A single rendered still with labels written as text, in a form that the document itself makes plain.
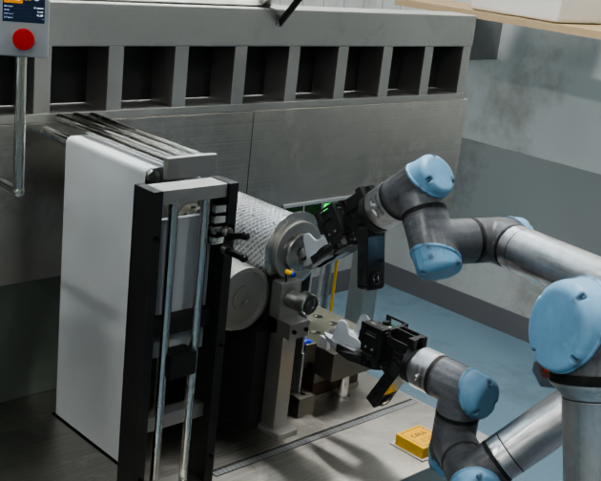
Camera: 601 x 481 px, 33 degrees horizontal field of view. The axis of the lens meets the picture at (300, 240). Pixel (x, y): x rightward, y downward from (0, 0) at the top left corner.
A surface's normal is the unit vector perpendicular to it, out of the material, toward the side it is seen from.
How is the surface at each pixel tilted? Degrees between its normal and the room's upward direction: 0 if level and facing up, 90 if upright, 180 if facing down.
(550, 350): 84
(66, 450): 0
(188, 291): 90
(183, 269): 90
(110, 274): 90
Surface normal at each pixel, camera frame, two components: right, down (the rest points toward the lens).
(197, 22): 0.68, 0.29
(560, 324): -0.90, -0.10
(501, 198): -0.71, 0.14
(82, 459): 0.11, -0.95
